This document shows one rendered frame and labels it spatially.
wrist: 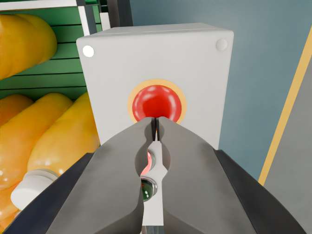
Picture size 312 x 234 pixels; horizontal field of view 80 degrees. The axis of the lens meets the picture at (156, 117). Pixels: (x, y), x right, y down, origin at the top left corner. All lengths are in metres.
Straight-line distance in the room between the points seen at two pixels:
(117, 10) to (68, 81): 0.15
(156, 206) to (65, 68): 0.28
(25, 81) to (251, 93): 1.31
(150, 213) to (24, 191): 0.12
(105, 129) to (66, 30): 0.23
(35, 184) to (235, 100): 1.34
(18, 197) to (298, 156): 1.91
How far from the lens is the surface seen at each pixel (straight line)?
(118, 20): 0.33
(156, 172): 0.18
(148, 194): 0.18
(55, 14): 0.36
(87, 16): 0.26
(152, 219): 0.23
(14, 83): 0.44
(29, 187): 0.22
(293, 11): 1.43
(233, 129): 1.56
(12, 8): 0.30
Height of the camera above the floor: 1.22
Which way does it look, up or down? 61 degrees down
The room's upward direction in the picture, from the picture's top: 177 degrees counter-clockwise
